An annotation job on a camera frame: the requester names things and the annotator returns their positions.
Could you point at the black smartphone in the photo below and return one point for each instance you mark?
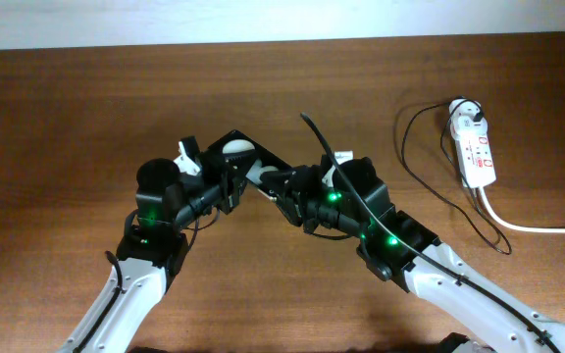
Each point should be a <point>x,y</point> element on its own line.
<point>251,162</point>

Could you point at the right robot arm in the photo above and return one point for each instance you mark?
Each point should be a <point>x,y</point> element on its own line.
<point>349,197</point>

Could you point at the white power strip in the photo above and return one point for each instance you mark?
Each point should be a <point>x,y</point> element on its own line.
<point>476,165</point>

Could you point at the white charger plug adapter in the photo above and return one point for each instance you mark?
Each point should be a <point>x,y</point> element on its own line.
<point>467,119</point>

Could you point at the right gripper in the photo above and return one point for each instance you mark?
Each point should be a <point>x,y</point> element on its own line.
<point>296,193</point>

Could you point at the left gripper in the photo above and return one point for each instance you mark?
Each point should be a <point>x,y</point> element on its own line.
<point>228,176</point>

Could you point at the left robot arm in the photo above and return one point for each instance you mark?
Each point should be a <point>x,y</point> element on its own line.
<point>172,195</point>

